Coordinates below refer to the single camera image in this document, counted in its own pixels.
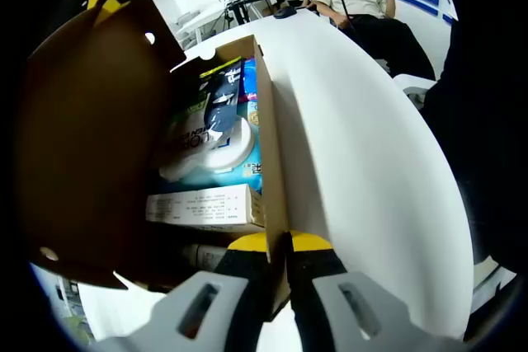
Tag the dark blue soft sachet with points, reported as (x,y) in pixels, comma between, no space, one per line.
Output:
(222,96)

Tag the blue soft wet wipes pack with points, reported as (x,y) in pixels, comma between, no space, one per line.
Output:
(224,150)

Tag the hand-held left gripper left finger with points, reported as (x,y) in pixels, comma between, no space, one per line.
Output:
(239,286)

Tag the brown cardboard shoe box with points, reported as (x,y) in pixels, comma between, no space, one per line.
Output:
(90,142)

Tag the white printed carton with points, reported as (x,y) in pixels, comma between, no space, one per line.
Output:
(198,203)

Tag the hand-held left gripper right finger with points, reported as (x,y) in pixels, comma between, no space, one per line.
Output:
(313,269)

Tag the white bottle with clear cap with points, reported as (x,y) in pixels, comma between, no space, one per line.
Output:
(206,257)

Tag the person's black shirt torso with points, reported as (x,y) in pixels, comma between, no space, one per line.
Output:
(486,121)

